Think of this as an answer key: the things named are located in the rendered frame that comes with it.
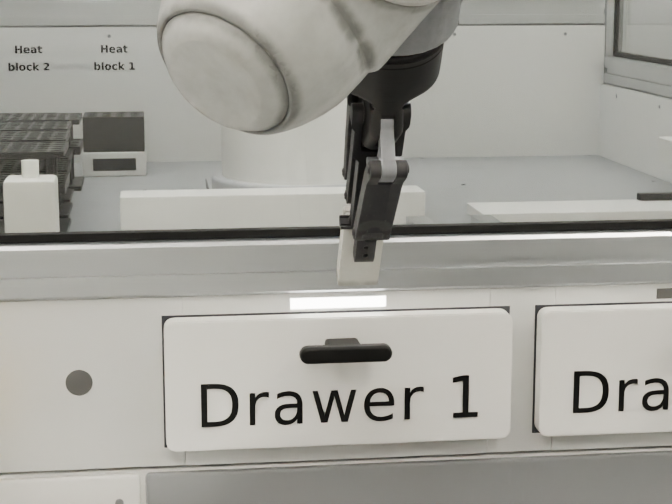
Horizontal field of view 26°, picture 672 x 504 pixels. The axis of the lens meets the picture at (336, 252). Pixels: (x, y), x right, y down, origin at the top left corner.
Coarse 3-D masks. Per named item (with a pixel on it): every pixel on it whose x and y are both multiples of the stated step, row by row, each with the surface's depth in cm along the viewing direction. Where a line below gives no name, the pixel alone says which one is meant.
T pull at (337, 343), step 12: (312, 348) 116; (324, 348) 116; (336, 348) 116; (348, 348) 117; (360, 348) 117; (372, 348) 117; (384, 348) 117; (312, 360) 116; (324, 360) 116; (336, 360) 117; (348, 360) 117; (360, 360) 117; (372, 360) 117; (384, 360) 117
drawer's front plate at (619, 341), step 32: (544, 320) 122; (576, 320) 122; (608, 320) 123; (640, 320) 123; (544, 352) 123; (576, 352) 123; (608, 352) 123; (640, 352) 124; (544, 384) 123; (608, 384) 124; (640, 384) 124; (544, 416) 124; (576, 416) 124; (608, 416) 124; (640, 416) 125
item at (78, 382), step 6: (72, 372) 119; (78, 372) 120; (84, 372) 120; (66, 378) 120; (72, 378) 120; (78, 378) 120; (84, 378) 120; (90, 378) 120; (66, 384) 120; (72, 384) 120; (78, 384) 120; (84, 384) 120; (90, 384) 120; (72, 390) 120; (78, 390) 120; (84, 390) 120
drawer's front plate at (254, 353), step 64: (192, 320) 119; (256, 320) 119; (320, 320) 120; (384, 320) 120; (448, 320) 121; (512, 320) 122; (192, 384) 119; (256, 384) 120; (320, 384) 121; (384, 384) 121; (448, 384) 122; (192, 448) 120
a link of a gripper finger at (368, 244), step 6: (366, 234) 101; (372, 234) 101; (378, 234) 101; (366, 240) 104; (372, 240) 104; (354, 246) 105; (360, 246) 104; (366, 246) 104; (372, 246) 104; (354, 252) 105; (360, 252) 104; (366, 252) 104; (372, 252) 105; (354, 258) 105; (360, 258) 105; (366, 258) 105; (372, 258) 105
